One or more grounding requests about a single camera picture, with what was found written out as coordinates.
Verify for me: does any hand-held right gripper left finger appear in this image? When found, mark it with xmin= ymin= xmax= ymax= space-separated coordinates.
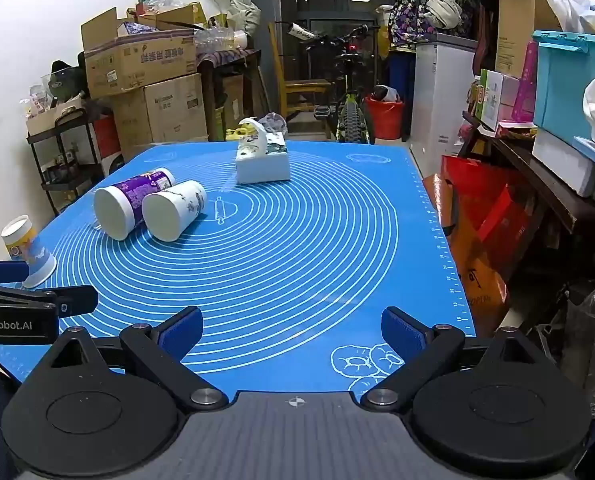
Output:
xmin=42 ymin=305 xmax=230 ymax=411

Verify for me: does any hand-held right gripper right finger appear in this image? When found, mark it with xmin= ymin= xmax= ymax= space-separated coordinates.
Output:
xmin=360 ymin=306 xmax=554 ymax=408

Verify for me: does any yellow and blue paper cup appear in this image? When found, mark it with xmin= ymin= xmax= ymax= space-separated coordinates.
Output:
xmin=0 ymin=215 xmax=58 ymax=289

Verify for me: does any purple paper cup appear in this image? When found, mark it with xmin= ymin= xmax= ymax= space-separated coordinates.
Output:
xmin=94 ymin=168 xmax=177 ymax=242

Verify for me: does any white flower print paper cup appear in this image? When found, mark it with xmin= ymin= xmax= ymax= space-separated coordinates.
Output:
xmin=142 ymin=180 xmax=208 ymax=242

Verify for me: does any black metal shelf rack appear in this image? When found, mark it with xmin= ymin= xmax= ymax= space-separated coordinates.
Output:
xmin=26 ymin=105 xmax=124 ymax=217

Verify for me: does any red paper bag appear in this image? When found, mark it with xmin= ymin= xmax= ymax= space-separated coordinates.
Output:
xmin=422 ymin=155 xmax=534 ymax=337

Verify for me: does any blue silicone baking mat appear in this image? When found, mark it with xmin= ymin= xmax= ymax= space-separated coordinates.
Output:
xmin=0 ymin=140 xmax=478 ymax=406

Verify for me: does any small open box of snacks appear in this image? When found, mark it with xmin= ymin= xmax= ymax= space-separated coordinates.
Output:
xmin=26 ymin=95 xmax=87 ymax=137

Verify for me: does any brown cardboard box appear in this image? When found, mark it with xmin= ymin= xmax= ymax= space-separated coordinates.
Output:
xmin=109 ymin=89 xmax=153 ymax=162
xmin=144 ymin=74 xmax=209 ymax=144

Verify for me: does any white tissue box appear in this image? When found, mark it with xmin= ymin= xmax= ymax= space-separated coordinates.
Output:
xmin=235 ymin=116 xmax=292 ymax=185

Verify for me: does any dark bag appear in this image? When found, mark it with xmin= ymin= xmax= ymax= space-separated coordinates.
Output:
xmin=46 ymin=59 xmax=89 ymax=107

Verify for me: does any red plastic bucket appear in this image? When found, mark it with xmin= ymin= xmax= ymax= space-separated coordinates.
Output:
xmin=365 ymin=95 xmax=406 ymax=141

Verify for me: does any bicycle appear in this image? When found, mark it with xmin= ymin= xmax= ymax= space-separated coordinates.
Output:
xmin=276 ymin=21 xmax=384 ymax=146

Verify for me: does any white flat box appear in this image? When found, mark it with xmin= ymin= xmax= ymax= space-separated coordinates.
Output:
xmin=531 ymin=127 xmax=595 ymax=199

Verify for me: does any white chest freezer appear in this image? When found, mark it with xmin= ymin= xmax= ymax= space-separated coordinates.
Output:
xmin=409 ymin=32 xmax=479 ymax=167

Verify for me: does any large open cardboard box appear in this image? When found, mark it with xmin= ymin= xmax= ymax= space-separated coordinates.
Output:
xmin=81 ymin=7 xmax=198 ymax=99

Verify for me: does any small white printed box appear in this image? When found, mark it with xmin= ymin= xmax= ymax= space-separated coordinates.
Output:
xmin=479 ymin=69 xmax=521 ymax=132

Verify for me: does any dark wooden side table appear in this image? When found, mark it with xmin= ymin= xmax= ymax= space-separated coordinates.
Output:
xmin=196 ymin=49 xmax=263 ymax=142

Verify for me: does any wooden chair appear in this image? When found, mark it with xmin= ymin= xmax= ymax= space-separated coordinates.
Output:
xmin=269 ymin=22 xmax=334 ymax=137

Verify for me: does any pink box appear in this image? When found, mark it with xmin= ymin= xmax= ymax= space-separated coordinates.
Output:
xmin=511 ymin=41 xmax=539 ymax=124

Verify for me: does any light blue plastic storage bin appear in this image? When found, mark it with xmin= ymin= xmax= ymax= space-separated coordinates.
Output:
xmin=531 ymin=30 xmax=595 ymax=144

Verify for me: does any floral print bag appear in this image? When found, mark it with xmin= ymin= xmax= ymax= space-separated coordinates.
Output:
xmin=389 ymin=0 xmax=439 ymax=51

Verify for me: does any grey cloth bundle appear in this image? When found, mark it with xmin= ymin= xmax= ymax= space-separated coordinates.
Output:
xmin=425 ymin=0 xmax=474 ymax=31

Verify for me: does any tall cardboard box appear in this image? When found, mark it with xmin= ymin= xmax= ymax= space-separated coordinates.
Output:
xmin=494 ymin=0 xmax=564 ymax=79

